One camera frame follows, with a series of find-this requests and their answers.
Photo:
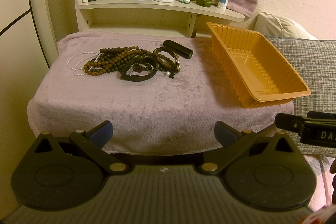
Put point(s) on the orange plastic tray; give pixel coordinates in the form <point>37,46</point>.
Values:
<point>258,71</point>

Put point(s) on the black rectangular case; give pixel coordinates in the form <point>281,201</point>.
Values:
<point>178,49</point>

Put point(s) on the grey woven pillow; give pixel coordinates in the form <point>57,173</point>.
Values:
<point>314,60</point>

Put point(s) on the cream wooden shelf unit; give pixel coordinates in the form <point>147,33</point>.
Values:
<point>119,16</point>

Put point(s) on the white pillow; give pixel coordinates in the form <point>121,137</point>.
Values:
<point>280,26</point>

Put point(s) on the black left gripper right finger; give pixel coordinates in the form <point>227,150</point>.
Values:
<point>234,144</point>

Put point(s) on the black strap wristwatch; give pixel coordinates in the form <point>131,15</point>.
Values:
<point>168,61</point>

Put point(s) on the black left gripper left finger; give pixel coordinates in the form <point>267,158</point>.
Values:
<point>90,144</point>

